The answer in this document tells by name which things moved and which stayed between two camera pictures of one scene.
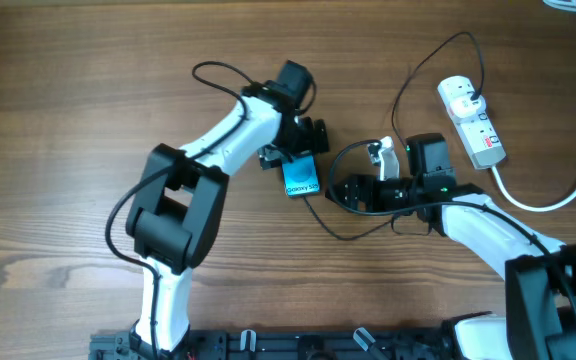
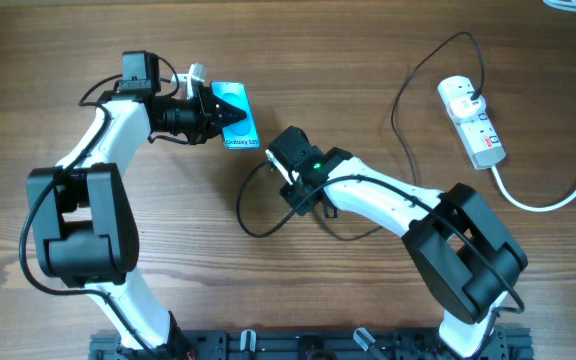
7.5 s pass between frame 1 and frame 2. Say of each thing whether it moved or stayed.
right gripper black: moved
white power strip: stayed
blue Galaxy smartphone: moved
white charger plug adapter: stayed
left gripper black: moved
